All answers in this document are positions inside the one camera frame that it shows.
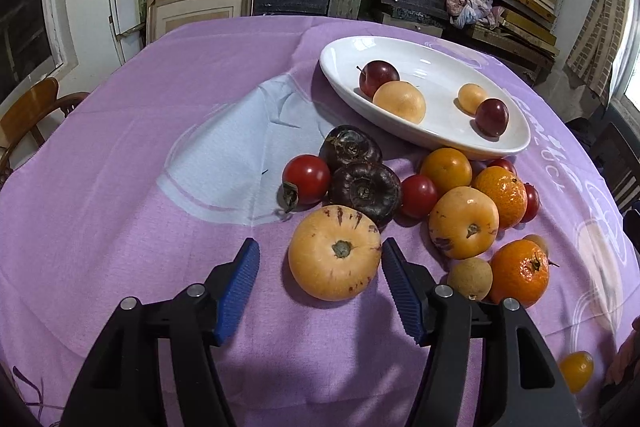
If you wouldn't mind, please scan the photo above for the small orange yellow fruit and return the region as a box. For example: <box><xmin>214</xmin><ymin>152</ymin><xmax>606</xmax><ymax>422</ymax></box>
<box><xmin>559</xmin><ymin>351</ymin><xmax>594</xmax><ymax>395</ymax></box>

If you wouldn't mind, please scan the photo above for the bumpy mandarin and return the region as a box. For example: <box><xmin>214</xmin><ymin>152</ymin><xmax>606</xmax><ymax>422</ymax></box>
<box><xmin>472</xmin><ymin>166</ymin><xmax>527</xmax><ymax>230</ymax></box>
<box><xmin>488</xmin><ymin>239</ymin><xmax>549</xmax><ymax>308</ymax></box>

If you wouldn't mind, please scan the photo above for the yellow pepino with stem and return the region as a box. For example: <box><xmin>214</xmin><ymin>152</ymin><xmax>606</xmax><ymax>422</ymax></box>
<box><xmin>427</xmin><ymin>186</ymin><xmax>499</xmax><ymax>260</ymax></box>

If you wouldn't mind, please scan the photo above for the small red tomato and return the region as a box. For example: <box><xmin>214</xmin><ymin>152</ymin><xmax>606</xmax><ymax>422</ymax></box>
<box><xmin>400</xmin><ymin>174</ymin><xmax>438</xmax><ymax>220</ymax></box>

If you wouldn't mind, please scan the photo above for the large yellow pepino melon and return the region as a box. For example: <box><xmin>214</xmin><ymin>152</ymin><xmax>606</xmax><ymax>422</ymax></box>
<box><xmin>288</xmin><ymin>205</ymin><xmax>382</xmax><ymax>303</ymax></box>

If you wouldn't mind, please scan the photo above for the dark purple fruit front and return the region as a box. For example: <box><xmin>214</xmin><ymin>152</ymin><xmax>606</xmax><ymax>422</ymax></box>
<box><xmin>328</xmin><ymin>161</ymin><xmax>401</xmax><ymax>228</ymax></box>

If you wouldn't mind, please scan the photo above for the dark purple fruit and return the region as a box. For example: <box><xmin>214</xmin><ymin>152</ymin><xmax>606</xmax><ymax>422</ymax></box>
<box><xmin>328</xmin><ymin>161</ymin><xmax>401</xmax><ymax>228</ymax></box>
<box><xmin>318</xmin><ymin>124</ymin><xmax>382</xmax><ymax>172</ymax></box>

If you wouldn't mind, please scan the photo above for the red tomato with stem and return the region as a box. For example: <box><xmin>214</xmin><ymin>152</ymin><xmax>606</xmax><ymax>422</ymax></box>
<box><xmin>279</xmin><ymin>154</ymin><xmax>331</xmax><ymax>213</ymax></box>

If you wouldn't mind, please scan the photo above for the small brown fruit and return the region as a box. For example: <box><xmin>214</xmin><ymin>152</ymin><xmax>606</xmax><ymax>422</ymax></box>
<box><xmin>525</xmin><ymin>234</ymin><xmax>549</xmax><ymax>256</ymax></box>

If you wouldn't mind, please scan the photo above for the person's right hand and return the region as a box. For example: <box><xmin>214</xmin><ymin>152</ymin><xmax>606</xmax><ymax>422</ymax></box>
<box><xmin>605</xmin><ymin>317</ymin><xmax>640</xmax><ymax>385</ymax></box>

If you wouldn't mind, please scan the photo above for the red cherry tomato right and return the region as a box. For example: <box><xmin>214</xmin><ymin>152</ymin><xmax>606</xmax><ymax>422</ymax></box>
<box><xmin>522</xmin><ymin>183</ymin><xmax>540</xmax><ymax>223</ymax></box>

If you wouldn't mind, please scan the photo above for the red cherry tomato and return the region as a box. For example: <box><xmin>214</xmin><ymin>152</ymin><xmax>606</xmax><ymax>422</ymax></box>
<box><xmin>522</xmin><ymin>183</ymin><xmax>540</xmax><ymax>223</ymax></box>
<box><xmin>487</xmin><ymin>158</ymin><xmax>518</xmax><ymax>176</ymax></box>

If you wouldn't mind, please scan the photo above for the purple tablecloth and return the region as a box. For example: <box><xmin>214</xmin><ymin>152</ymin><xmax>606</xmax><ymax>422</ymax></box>
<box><xmin>1</xmin><ymin>16</ymin><xmax>639</xmax><ymax>426</ymax></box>

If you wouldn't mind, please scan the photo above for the smooth orange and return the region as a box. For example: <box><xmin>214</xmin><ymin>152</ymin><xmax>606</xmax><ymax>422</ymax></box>
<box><xmin>419</xmin><ymin>147</ymin><xmax>473</xmax><ymax>195</ymax></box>

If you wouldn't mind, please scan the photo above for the red cherry tomato rear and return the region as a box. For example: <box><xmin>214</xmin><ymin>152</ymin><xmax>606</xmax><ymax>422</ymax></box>
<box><xmin>487</xmin><ymin>158</ymin><xmax>518</xmax><ymax>176</ymax></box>

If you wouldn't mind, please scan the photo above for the dark chair right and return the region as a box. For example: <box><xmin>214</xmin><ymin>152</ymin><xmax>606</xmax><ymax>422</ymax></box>
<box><xmin>589</xmin><ymin>122</ymin><xmax>639</xmax><ymax>213</ymax></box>

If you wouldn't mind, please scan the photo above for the dark red plum right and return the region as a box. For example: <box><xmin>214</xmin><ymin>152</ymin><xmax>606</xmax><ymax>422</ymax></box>
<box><xmin>475</xmin><ymin>98</ymin><xmax>509</xmax><ymax>138</ymax></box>

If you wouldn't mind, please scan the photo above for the dark red plum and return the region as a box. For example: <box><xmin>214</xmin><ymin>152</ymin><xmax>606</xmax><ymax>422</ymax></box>
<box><xmin>357</xmin><ymin>61</ymin><xmax>400</xmax><ymax>98</ymax></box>
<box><xmin>475</xmin><ymin>98</ymin><xmax>509</xmax><ymax>138</ymax></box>

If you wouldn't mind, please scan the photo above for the wooden chair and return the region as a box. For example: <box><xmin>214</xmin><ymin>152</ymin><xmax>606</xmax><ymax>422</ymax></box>
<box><xmin>1</xmin><ymin>77</ymin><xmax>89</xmax><ymax>185</ymax></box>

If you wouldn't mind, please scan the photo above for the white oval plate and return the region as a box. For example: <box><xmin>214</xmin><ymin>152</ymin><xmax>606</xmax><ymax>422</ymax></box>
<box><xmin>319</xmin><ymin>36</ymin><xmax>530</xmax><ymax>160</ymax></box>

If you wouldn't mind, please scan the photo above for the dark red plum left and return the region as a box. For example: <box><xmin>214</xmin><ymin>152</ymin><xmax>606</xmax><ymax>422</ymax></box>
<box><xmin>357</xmin><ymin>61</ymin><xmax>400</xmax><ymax>98</ymax></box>

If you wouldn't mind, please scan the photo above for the patterned curtain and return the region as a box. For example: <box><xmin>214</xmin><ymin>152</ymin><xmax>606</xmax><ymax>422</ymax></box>
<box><xmin>565</xmin><ymin>0</ymin><xmax>628</xmax><ymax>104</ymax></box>

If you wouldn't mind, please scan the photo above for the crumpled pink cloth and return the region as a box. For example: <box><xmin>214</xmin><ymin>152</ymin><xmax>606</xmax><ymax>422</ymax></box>
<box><xmin>446</xmin><ymin>0</ymin><xmax>504</xmax><ymax>29</ymax></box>

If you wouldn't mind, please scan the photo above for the framed picture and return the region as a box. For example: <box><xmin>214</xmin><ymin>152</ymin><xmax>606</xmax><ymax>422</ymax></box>
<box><xmin>145</xmin><ymin>0</ymin><xmax>254</xmax><ymax>44</ymax></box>

